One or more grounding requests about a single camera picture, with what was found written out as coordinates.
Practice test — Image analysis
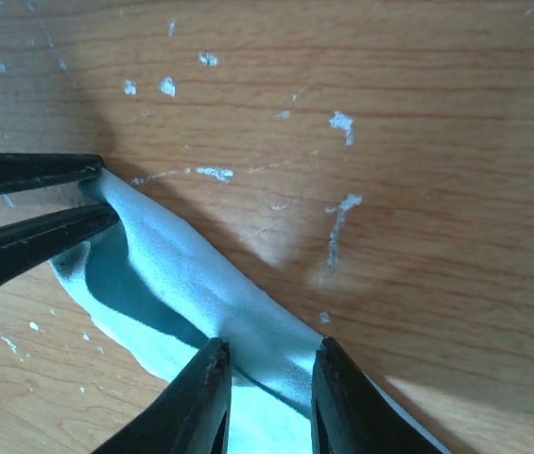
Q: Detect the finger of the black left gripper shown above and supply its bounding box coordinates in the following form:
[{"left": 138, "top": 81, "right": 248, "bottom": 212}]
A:
[
  {"left": 0, "top": 153, "right": 104, "bottom": 195},
  {"left": 0, "top": 204, "right": 119, "bottom": 286}
]

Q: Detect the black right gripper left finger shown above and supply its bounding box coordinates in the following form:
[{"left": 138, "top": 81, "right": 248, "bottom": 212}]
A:
[{"left": 95, "top": 338, "right": 232, "bottom": 454}]

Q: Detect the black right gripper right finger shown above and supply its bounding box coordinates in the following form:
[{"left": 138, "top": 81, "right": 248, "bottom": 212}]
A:
[{"left": 311, "top": 338, "right": 446, "bottom": 453}]

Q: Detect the light blue cleaning cloth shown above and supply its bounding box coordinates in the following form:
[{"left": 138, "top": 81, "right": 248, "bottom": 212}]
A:
[{"left": 48, "top": 167, "right": 452, "bottom": 454}]

